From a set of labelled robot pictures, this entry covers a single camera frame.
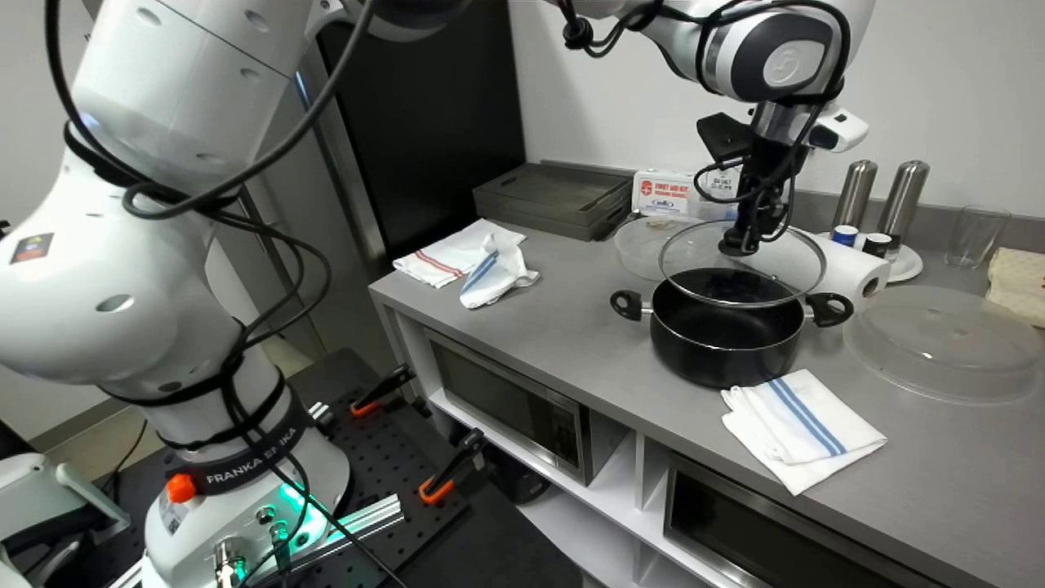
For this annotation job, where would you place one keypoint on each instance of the stack of grey trays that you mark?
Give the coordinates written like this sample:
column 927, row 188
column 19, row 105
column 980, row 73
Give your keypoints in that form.
column 547, row 200

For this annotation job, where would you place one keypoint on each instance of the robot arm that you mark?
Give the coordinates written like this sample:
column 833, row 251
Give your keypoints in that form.
column 155, row 269

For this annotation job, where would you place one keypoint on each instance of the white first aid box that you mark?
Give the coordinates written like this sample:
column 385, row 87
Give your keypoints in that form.
column 661, row 194

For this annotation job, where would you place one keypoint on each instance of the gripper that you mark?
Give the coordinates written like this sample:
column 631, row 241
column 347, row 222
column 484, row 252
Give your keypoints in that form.
column 767, row 171

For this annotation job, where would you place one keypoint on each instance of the black pot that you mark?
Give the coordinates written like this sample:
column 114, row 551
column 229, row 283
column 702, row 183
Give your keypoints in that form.
column 718, row 347

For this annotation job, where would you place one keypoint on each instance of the steel grinder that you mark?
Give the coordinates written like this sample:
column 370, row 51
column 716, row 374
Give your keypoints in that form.
column 855, row 196
column 902, row 200

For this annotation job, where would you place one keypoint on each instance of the small blue capped jar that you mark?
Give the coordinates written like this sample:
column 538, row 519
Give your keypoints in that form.
column 845, row 235

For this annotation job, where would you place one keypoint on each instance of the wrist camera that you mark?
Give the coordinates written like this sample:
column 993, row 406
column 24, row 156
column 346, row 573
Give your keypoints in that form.
column 722, row 135

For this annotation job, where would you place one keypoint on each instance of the microwave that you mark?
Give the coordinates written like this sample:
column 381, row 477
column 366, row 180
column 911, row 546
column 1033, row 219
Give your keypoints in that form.
column 506, row 404

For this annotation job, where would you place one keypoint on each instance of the clear plastic bowl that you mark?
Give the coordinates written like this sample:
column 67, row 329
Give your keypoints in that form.
column 641, row 249

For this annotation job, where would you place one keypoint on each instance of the crumpled white blue-striped towel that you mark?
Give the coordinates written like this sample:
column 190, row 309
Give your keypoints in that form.
column 498, row 278

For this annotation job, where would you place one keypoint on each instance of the clear plastic dome cover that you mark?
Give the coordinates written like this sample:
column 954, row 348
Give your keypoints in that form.
column 939, row 343

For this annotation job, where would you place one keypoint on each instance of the cream cloth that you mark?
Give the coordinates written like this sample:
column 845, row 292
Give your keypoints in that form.
column 1019, row 282

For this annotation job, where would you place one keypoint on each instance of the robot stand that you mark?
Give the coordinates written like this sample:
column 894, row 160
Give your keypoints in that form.
column 392, row 465

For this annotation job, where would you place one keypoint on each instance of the small white box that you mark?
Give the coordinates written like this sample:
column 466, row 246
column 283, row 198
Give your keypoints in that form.
column 718, row 200

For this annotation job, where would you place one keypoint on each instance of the white red-striped towel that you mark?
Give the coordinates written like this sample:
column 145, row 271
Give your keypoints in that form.
column 445, row 257

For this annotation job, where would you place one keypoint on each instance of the small black capped jar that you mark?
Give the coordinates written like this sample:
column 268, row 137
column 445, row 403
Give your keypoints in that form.
column 877, row 243

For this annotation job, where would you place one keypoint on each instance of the black orange clamp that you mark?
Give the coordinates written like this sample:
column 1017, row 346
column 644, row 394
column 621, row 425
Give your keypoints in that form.
column 382, row 392
column 453, row 469

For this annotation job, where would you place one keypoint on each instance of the paper towel roll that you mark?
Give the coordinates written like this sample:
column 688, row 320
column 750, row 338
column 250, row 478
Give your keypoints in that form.
column 849, row 269

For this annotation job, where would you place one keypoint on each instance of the clear drinking glass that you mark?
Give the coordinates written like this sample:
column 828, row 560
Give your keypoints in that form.
column 976, row 237

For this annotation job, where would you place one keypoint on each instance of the glass lid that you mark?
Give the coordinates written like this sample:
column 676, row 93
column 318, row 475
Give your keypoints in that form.
column 775, row 269

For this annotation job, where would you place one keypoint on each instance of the white plate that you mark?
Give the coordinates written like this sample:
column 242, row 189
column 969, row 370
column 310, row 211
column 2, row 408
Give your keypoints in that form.
column 906, row 265

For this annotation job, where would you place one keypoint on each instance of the folded white blue-striped towel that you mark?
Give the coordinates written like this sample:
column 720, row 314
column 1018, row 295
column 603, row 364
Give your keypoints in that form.
column 804, row 429

